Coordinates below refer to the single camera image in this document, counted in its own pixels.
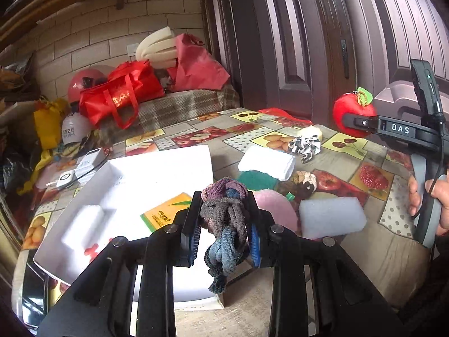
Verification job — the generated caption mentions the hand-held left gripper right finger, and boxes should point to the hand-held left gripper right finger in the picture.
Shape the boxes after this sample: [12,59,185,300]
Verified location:
[246,191,404,337]

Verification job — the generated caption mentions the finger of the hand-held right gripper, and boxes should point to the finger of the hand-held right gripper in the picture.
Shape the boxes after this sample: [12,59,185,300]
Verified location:
[342,112,379,134]

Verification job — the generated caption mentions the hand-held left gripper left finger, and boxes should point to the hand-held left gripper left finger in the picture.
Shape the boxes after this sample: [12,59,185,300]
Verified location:
[37,191,204,337]

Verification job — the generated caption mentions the red apple plush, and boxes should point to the red apple plush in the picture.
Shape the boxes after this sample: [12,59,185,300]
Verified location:
[333,88,377,137]

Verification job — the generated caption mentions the multicolour knitted scrunchie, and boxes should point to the multicolour knitted scrunchie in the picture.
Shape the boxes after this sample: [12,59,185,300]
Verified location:
[200,178,250,293]

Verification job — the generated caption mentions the yellow green packet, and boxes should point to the yellow green packet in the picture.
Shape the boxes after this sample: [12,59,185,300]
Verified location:
[140,192,193,232]

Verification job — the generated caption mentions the pink plush pad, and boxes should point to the pink plush pad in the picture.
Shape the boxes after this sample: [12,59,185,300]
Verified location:
[253,190,299,234]

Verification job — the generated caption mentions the green scouring sponge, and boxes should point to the green scouring sponge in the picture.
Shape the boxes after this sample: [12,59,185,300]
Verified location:
[236,170,281,192]

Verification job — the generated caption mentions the black white spotted scrunchie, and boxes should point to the black white spotted scrunchie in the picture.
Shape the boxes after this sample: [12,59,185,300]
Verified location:
[288,135,321,164]

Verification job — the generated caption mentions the white cardboard box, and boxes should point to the white cardboard box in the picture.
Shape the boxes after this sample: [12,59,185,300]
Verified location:
[33,145,225,311]

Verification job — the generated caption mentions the brown floral scrunchie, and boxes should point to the brown floral scrunchie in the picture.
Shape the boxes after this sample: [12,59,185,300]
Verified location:
[288,170,318,199]

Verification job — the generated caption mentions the person's right hand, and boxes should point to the person's right hand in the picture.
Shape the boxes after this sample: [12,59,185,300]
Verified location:
[408,174,449,236]

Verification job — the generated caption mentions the flat red bag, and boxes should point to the flat red bag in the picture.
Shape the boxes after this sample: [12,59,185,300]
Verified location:
[260,108,313,127]

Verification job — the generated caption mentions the folded white towel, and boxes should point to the folded white towel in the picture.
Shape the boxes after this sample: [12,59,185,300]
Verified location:
[238,145,296,180]

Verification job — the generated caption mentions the large white foam block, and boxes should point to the large white foam block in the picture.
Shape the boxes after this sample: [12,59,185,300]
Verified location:
[299,197,367,240]

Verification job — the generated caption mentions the fruit print tablecloth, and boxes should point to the fruit print tablecloth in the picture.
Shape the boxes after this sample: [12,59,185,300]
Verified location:
[12,107,436,337]

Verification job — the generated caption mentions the small white foam block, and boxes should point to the small white foam block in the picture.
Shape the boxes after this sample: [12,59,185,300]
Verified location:
[61,205,107,253]

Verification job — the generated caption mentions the brown panelled door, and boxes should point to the brown panelled door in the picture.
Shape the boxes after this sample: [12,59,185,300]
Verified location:
[200,0,449,130]

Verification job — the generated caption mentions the white charger box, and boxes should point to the white charger box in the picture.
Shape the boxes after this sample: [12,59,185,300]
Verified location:
[75,149,106,179]

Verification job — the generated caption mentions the plaid bench cover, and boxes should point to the plaid bench cover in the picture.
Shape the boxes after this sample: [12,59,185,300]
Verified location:
[93,84,241,144]

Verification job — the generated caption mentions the white round device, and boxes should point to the white round device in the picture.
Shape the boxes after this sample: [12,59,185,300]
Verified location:
[52,169,76,188]

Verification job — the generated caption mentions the dark cloth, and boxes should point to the dark cloth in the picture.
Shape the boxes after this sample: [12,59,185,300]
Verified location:
[154,68,178,94]

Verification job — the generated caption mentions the red tote bag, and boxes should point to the red tote bag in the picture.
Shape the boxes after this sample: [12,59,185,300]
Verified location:
[79,60,165,130]

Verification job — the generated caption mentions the white helmet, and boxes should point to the white helmet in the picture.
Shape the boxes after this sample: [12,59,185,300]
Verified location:
[61,111,92,145]

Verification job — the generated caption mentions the red cloth bag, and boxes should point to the red cloth bag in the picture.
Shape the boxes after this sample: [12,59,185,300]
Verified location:
[175,33,230,92]

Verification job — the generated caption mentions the yellow bag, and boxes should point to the yellow bag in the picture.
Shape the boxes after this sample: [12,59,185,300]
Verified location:
[34,98,69,150]

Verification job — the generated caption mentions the cream foam strips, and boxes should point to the cream foam strips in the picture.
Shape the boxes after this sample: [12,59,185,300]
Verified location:
[135,26,181,69]

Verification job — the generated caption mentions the pink helmet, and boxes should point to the pink helmet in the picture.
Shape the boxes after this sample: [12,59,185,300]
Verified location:
[68,65,116,104]

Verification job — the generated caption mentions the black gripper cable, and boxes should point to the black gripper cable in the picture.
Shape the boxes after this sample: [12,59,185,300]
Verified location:
[410,110,449,218]

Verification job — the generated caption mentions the dark door handle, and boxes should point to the dark door handle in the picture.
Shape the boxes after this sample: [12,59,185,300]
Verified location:
[341,39,350,79]

